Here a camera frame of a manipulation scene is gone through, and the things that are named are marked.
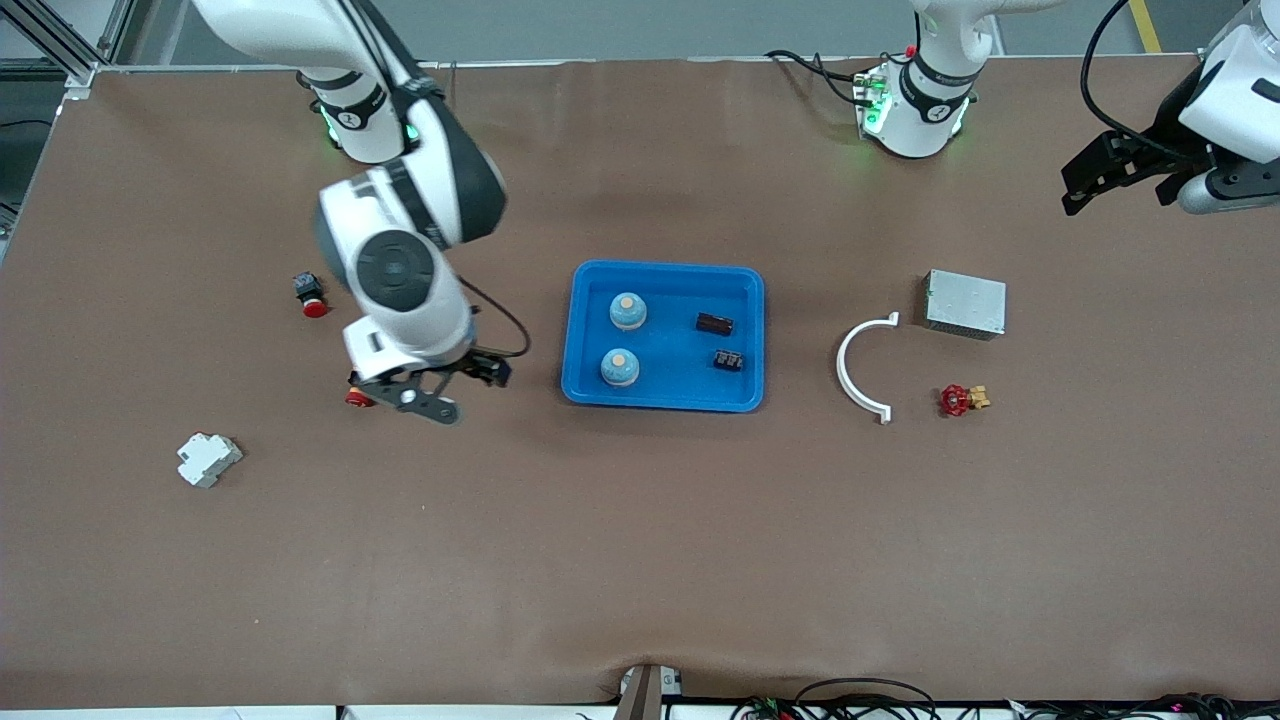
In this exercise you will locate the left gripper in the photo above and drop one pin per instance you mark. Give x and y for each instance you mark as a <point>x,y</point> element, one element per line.
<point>1158,140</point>

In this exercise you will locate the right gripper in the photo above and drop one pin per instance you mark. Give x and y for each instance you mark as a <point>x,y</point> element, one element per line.
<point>473,362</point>

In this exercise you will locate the blue desk bell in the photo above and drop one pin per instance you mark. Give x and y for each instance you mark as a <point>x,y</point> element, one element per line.
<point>620,367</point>
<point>628,312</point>

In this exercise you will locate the dark brown cylindrical capacitor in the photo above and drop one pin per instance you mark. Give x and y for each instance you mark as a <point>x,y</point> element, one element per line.
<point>714,323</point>

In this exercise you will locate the black capacitor block silver tops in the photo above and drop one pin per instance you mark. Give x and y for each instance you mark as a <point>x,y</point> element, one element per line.
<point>729,361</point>

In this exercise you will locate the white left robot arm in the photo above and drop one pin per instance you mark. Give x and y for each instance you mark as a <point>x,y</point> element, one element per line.
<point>925,110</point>

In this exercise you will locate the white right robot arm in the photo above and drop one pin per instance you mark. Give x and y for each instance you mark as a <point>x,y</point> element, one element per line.
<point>430,310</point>

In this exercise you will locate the blue plastic tray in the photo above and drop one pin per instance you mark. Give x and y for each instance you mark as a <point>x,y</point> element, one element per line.
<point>680,390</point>

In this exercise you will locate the red emergency button orange base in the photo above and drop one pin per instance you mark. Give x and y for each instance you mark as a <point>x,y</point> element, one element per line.
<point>357,400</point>

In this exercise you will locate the red push button black base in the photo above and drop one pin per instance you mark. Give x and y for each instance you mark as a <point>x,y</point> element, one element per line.
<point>315,305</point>

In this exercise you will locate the silver metal box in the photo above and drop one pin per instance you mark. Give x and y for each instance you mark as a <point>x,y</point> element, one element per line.
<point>965,303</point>

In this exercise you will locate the white circuit breaker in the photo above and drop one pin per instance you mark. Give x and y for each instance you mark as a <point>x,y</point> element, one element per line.
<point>208,460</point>

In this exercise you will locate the brass valve red handwheel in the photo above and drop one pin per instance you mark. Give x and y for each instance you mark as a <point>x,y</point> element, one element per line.
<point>955,400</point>

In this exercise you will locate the white curved pipe clamp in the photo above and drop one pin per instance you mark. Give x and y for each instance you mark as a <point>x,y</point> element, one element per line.
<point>845,375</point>

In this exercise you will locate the white table edge strip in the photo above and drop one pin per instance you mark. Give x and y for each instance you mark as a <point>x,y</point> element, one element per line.
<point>150,714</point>

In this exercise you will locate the metal table edge bracket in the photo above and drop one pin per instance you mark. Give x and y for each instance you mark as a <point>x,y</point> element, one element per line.
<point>640,695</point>

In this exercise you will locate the aluminium frame profile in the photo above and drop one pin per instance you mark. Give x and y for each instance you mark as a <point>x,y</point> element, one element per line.
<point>78,90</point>

